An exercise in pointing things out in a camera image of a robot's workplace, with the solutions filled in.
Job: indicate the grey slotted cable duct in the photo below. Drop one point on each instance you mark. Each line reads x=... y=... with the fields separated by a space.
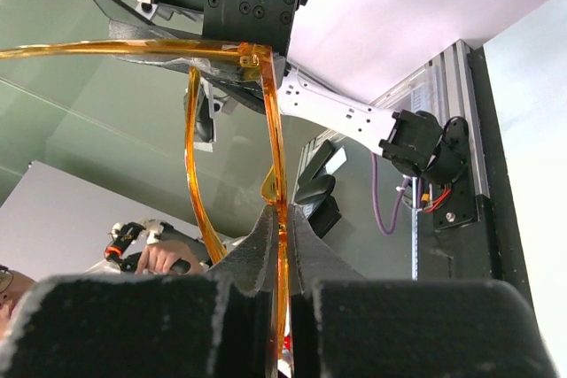
x=415 y=244

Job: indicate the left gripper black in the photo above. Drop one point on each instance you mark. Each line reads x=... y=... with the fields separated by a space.
x=241 y=27

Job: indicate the person with glasses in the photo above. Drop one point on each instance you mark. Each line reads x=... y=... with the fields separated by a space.
x=14 y=285

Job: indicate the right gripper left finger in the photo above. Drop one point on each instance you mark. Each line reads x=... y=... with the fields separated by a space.
x=217 y=324

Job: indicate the teleoperation controller handle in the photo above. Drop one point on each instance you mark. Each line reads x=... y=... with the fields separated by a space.
x=118 y=254

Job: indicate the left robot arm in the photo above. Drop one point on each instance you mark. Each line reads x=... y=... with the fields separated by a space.
x=415 y=142

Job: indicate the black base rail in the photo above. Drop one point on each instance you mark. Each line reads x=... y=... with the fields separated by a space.
x=475 y=235

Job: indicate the black office chair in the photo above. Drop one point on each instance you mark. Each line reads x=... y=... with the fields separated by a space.
x=316 y=182

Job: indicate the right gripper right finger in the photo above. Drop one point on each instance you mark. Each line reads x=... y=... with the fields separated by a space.
x=346 y=325

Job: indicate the operator hand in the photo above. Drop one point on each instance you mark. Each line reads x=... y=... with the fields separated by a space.
x=159 y=258

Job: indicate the orange sunglasses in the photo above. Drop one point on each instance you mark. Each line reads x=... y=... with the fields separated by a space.
x=212 y=241

